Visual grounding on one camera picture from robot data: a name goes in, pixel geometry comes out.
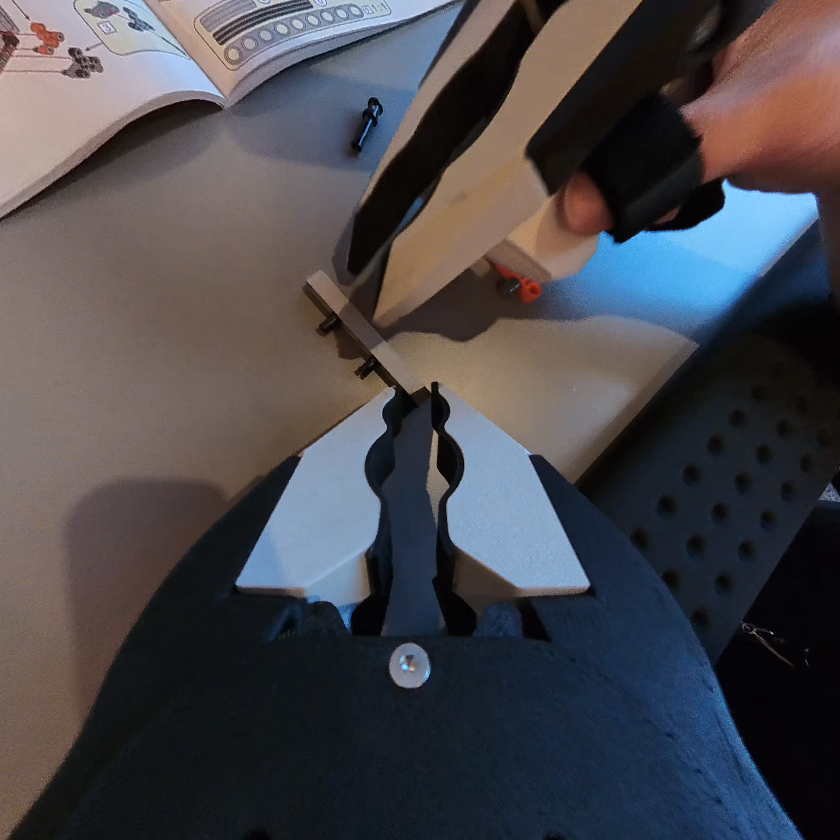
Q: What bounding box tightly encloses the black perforated chair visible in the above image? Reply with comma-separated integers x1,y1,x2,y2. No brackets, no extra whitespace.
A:
577,223,840,664

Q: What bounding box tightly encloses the grey toy beam with holes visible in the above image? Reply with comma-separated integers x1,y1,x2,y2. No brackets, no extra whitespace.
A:
303,271,439,637

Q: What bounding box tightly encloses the grey desk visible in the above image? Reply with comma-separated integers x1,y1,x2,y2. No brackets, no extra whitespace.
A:
0,0,821,840

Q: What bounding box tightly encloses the open instruction booklet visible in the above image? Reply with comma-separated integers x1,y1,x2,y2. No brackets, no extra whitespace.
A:
0,0,460,219

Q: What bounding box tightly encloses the long black connector pin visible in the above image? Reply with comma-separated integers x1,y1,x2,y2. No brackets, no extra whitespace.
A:
349,97,384,156

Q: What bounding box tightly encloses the orange toy connector piece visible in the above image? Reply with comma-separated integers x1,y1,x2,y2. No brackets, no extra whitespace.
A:
495,265,544,303

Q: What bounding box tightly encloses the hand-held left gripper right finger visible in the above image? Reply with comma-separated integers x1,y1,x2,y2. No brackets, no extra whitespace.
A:
427,384,590,597

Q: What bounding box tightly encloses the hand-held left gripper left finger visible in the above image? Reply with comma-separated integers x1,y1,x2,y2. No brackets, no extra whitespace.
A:
236,387,412,599

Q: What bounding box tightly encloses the person's right hand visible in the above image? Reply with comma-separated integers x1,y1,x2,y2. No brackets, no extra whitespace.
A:
563,0,840,235

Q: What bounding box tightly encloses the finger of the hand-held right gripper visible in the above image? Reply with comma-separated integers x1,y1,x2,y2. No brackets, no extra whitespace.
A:
357,0,643,329
335,0,532,280

